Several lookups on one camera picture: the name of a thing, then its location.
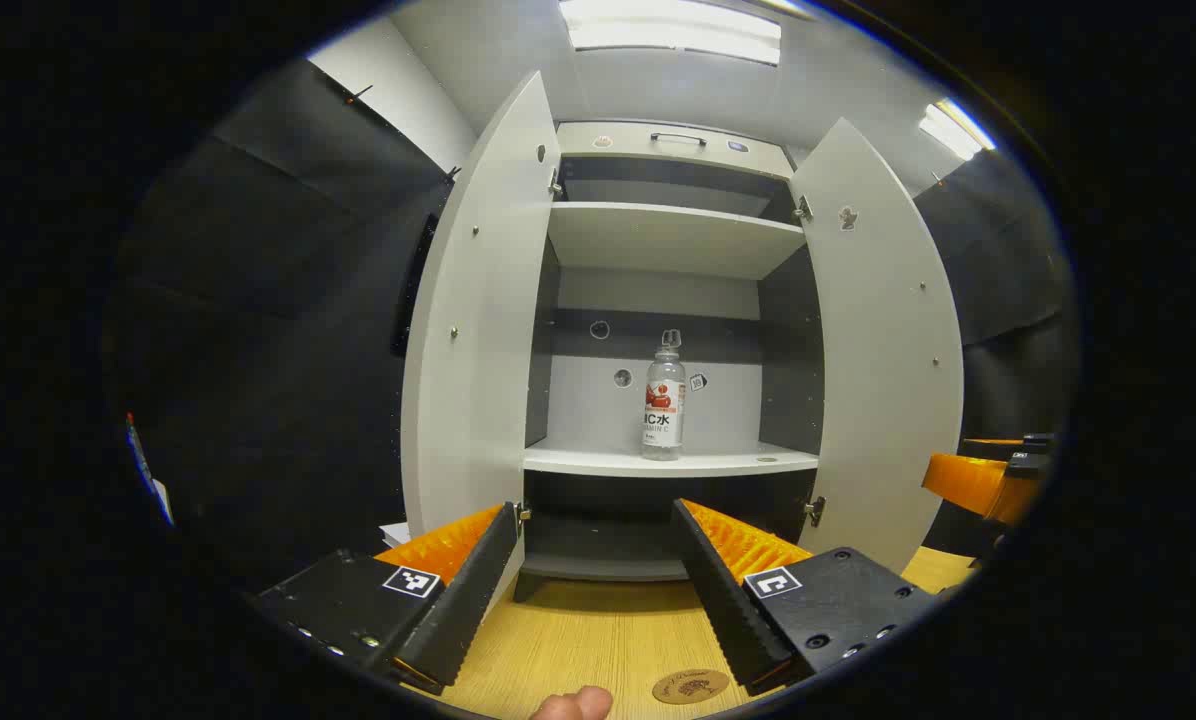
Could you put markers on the grey cabinet shelf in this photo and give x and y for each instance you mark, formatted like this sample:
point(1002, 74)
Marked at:
point(673, 238)
point(608, 460)

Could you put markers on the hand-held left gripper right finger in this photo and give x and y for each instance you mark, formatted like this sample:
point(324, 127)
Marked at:
point(723, 590)

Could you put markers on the white and blue sheet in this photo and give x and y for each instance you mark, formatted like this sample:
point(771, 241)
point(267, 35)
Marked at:
point(148, 470)

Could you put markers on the metal door hinge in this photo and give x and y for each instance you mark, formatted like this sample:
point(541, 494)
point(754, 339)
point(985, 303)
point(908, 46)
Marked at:
point(814, 511)
point(555, 183)
point(522, 513)
point(804, 209)

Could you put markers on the grey cabinet door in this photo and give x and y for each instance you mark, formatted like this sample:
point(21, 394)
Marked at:
point(878, 380)
point(478, 350)

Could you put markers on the clear bottle with red label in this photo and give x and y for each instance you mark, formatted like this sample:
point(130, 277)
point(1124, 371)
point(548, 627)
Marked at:
point(663, 425)

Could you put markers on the long ceiling light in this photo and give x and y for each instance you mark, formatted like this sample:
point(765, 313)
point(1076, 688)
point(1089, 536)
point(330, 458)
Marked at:
point(673, 30)

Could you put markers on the black backdrop cloth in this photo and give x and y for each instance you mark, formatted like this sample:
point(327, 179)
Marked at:
point(278, 330)
point(1008, 280)

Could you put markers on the round brown coaster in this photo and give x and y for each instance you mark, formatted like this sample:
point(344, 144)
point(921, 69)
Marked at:
point(691, 687)

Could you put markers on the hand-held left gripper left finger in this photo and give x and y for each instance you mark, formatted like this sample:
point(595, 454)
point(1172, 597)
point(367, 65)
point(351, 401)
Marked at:
point(478, 590)

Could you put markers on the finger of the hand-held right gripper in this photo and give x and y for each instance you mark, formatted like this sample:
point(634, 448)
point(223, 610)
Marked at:
point(1018, 448)
point(973, 485)

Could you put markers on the grey cabinet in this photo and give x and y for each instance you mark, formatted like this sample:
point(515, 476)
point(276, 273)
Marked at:
point(658, 300)

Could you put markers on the small ceiling light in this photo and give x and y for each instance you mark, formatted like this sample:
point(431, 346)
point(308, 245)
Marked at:
point(953, 128)

